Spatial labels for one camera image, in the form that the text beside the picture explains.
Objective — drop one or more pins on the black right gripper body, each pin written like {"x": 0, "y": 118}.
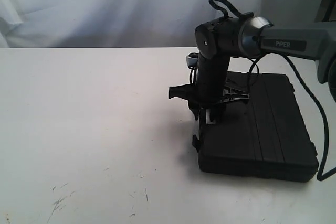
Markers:
{"x": 208, "y": 88}

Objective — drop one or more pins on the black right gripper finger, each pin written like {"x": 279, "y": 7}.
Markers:
{"x": 215, "y": 114}
{"x": 195, "y": 109}

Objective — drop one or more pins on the black plastic tool case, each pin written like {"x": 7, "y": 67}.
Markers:
{"x": 265, "y": 138}

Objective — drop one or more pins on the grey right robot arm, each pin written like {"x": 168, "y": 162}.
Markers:
{"x": 249, "y": 36}

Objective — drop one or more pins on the black metal stand pole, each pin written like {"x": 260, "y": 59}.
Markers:
{"x": 326, "y": 11}

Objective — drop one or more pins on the white backdrop curtain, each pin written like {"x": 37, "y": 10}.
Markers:
{"x": 128, "y": 23}

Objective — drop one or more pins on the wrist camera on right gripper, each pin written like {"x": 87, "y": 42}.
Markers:
{"x": 192, "y": 60}

